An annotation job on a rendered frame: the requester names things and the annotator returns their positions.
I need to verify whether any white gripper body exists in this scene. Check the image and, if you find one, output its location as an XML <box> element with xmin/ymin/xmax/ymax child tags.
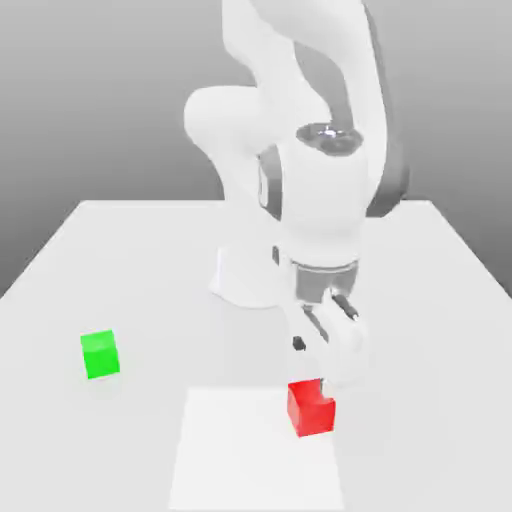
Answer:
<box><xmin>300</xmin><ymin>294</ymin><xmax>370</xmax><ymax>388</ymax></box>

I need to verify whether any small red cube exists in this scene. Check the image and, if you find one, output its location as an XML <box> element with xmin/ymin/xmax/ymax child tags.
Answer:
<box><xmin>286</xmin><ymin>377</ymin><xmax>336</xmax><ymax>439</ymax></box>

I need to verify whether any small green cube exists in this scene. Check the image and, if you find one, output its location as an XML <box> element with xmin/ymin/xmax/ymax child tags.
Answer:
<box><xmin>79</xmin><ymin>328</ymin><xmax>121</xmax><ymax>381</ymax></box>

